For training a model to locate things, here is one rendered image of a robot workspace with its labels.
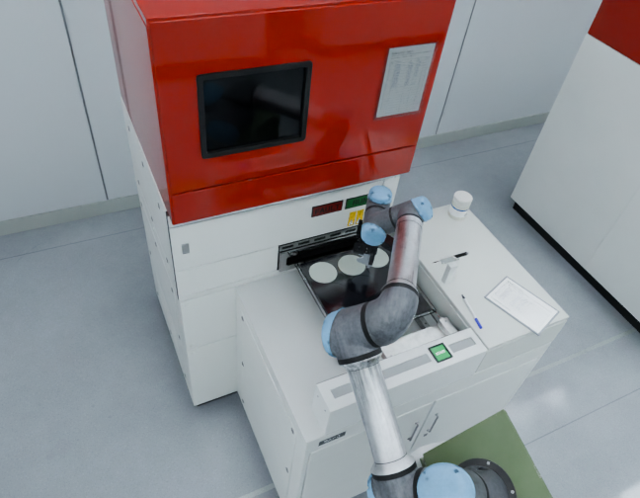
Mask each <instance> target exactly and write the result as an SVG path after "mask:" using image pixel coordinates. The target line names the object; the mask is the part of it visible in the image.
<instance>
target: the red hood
mask: <svg viewBox="0 0 640 498"><path fill-rule="evenodd" d="M455 2H456V0H104V4H105V10H106V15H107V21H108V26H109V31H110V37H111V42H112V48H113V53H114V59H115V64H116V70H117V75H118V80H119V85H120V94H121V97H122V99H123V102H124V104H125V107H126V109H127V112H128V115H129V117H130V120H131V122H132V125H133V127H134V130H135V132H136V135H137V137H138V140H139V142H140V145H141V147H142V150H143V152H144V155H145V157H146V160H147V162H148V165H149V167H150V170H151V172H152V175H153V177H154V180H155V183H156V185H157V188H158V190H159V193H160V195H161V198H162V200H163V203H164V205H165V208H166V210H167V212H168V214H169V217H170V219H171V222H172V224H173V225H176V224H181V223H185V222H189V221H194V220H198V219H203V218H207V217H212V216H216V215H220V214H225V213H229V212H233V211H237V210H242V209H246V208H254V207H258V206H263V205H267V204H272V203H276V202H280V201H285V200H289V199H294V198H298V197H303V196H307V195H311V194H316V193H320V192H325V191H329V190H334V189H338V188H343V187H347V186H350V185H355V184H359V183H364V182H368V181H373V180H377V179H381V178H386V177H390V176H395V175H399V174H404V173H408V172H409V171H410V168H411V164H412V161H413V157H414V153H415V150H416V146H417V142H418V139H419V135H420V131H421V128H422V124H423V120H424V117H425V113H426V109H427V106H428V102H429V99H430V96H431V92H432V89H433V85H434V81H435V78H436V74H437V70H438V67H439V63H440V57H441V53H442V49H443V46H444V42H445V38H446V35H447V31H448V28H449V24H450V20H451V17H452V13H453V9H454V6H455Z"/></svg>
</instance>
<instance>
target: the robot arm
mask: <svg viewBox="0 0 640 498"><path fill-rule="evenodd" d="M391 202H392V192H391V190H390V189H389V188H387V187H385V186H380V185H377V186H373V187H372V188H370V190H369V192H368V195H367V201H366V206H365V212H364V216H363V220H361V219H360V220H359V225H358V230H357V235H356V240H355V245H354V250H353V253H358V254H359V255H361V256H362V257H360V258H357V261H358V262H359V263H362V264H365V265H367V267H368V268H370V267H371V266H372V264H373V261H374V257H375V255H376V253H377V248H378V245H381V246H382V247H383V248H385V249H386V250H388V251H389V252H390V253H391V259H390V265H389V271H388V277H387V283H386V285H385V286H383V288H382V290H381V294H380V296H379V297H378V298H377V299H375V300H372V301H369V302H365V303H361V304H358V305H354V306H351V307H347V308H341V309H339V310H337V311H334V312H331V313H330V314H328V315H327V317H326V318H325V320H324V323H323V325H322V331H321V337H322V343H323V347H324V349H325V351H326V352H327V353H328V355H329V356H331V357H334V358H337V360H338V363H339V366H340V367H342V368H344V369H346V370H347V372H348V376H349V379H350V382H351V386H352V389H353V392H354V396H355V399H356V402H357V406H358V409H359V412H360V417H361V420H362V424H363V427H364V431H365V434H366V437H367V440H368V444H369V447H370V451H371V454H372V457H373V461H374V463H373V465H372V467H371V469H370V472H371V474H370V476H369V478H368V480H367V486H368V489H367V496H368V498H509V493H508V490H507V487H506V485H505V483H504V481H503V480H502V478H501V477H500V476H499V475H498V474H497V473H496V472H495V471H493V470H492V469H490V468H487V467H484V466H480V465H470V466H467V467H464V468H462V467H459V466H457V465H455V464H452V463H448V462H439V463H434V464H432V465H430V466H428V467H417V464H416V461H415V458H414V457H413V456H412V455H410V454H408V453H407V452H406V448H405V445H404V442H403V439H402V435H401V432H400V429H399V425H398V422H397V419H396V416H395V412H394V409H393V406H392V402H391V399H390V396H389V393H388V389H387V386H386V383H385V379H384V376H383V373H382V370H381V366H380V363H379V358H380V357H381V355H382V350H381V347H384V346H388V345H390V344H393V343H394V342H396V341H397V340H398V339H399V338H400V337H402V335H403V334H404V333H405V332H406V331H407V329H408V327H409V326H410V324H411V323H412V321H413V319H414V317H415V314H416V311H417V308H418V303H419V292H418V291H417V289H416V283H417V275H418V266H419V258H420V249H421V240H422V231H423V222H427V221H428V220H430V219H431V218H432V217H433V208H432V206H431V203H430V202H429V200H428V199H427V198H426V197H424V196H420V197H417V198H414V199H411V200H409V201H407V202H404V203H401V204H399V205H396V206H393V207H391V206H390V204H391ZM393 232H395V234H394V238H393V237H391V236H390V235H389V234H390V233H393ZM359 249H360V250H359ZM358 250H359V251H358Z"/></svg>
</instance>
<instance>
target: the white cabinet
mask: <svg viewBox="0 0 640 498"><path fill-rule="evenodd" d="M236 336H237V388H238V394H239V396H240V399H241V401H242V404H243V406H244V409H245V411H246V414H247V416H248V419H249V421H250V424H251V427H252V429H253V432H254V434H255V437H256V439H257V442H258V444H259V447H260V449H261V452H262V454H263V457H264V459H265V462H266V464H267V467H268V470H269V472H270V475H271V477H272V480H273V482H274V485H275V487H276V490H277V492H278V495H279V497H280V498H352V497H354V496H356V495H359V494H361V493H363V492H364V491H366V490H367V489H368V486H367V480H368V478H369V476H370V474H371V472H370V469H371V467H372V465H373V463H374V461H373V457H372V454H371V451H370V447H369V444H368V440H367V437H366V434H365V431H364V427H363V424H362V421H360V422H357V423H355V424H353V425H351V426H348V427H346V428H343V429H341V430H339V431H336V432H334V433H331V434H329V435H326V436H324V437H322V438H319V439H317V440H314V441H312V442H309V443H307V444H306V443H305V441H304V439H303V437H302V434H301V432H300V430H299V428H298V426H297V423H296V421H295V419H294V417H293V415H292V412H291V410H290V408H289V406H288V404H287V401H286V399H285V397H284V395H283V393H282V391H281V388H280V385H279V383H278V381H277V378H276V376H275V374H274V372H273V370H272V367H271V365H270V363H269V361H268V359H267V356H266V354H265V352H264V350H263V348H262V345H261V343H260V341H259V339H258V337H257V334H256V332H255V330H254V328H253V326H252V323H251V321H250V319H249V317H248V315H247V313H246V310H245V308H244V306H243V304H242V302H241V299H240V297H239V295H238V293H237V292H236ZM550 344H551V342H550V343H547V344H545V345H542V346H540V347H537V348H535V349H532V350H530V351H528V352H525V353H523V354H520V355H518V356H515V357H513V358H510V359H508V360H506V361H503V362H501V363H498V364H496V365H493V366H491V367H490V368H487V369H485V370H482V371H480V372H477V373H475V374H474V375H472V376H469V377H467V378H464V379H462V380H459V381H457V382H454V383H452V384H450V385H447V386H445V387H442V388H440V389H437V390H435V391H433V392H430V393H428V394H425V395H423V396H420V397H418V398H416V399H413V400H411V401H408V402H406V403H403V404H401V405H398V406H396V407H394V408H393V409H394V412H395V416H396V419H397V422H398V425H399V429H400V432H401V435H402V439H403V442H404V445H405V448H406V452H407V453H408V454H409V453H411V452H412V451H414V450H416V449H417V448H419V447H422V446H425V445H429V444H433V443H437V442H445V441H447V440H449V439H451V438H452V437H454V436H456V435H458V434H460V433H461V432H463V431H465V430H467V429H469V428H470V427H472V426H474V425H476V424H477V423H479V422H481V421H483V420H485V419H486V418H488V417H490V416H492V415H494V414H495V413H497V412H499V411H501V410H503V409H505V407H506V406H507V405H508V403H509V402H510V400H511V399H512V398H513V396H514V395H515V393H516V392H517V391H518V389H519V388H520V386H521V385H522V383H523V382H524V380H525V379H526V378H527V376H528V375H529V374H530V372H531V371H532V369H533V368H534V367H535V365H536V364H537V362H538V361H539V360H540V358H541V357H542V355H543V354H544V353H545V351H546V350H547V348H548V347H549V346H550Z"/></svg>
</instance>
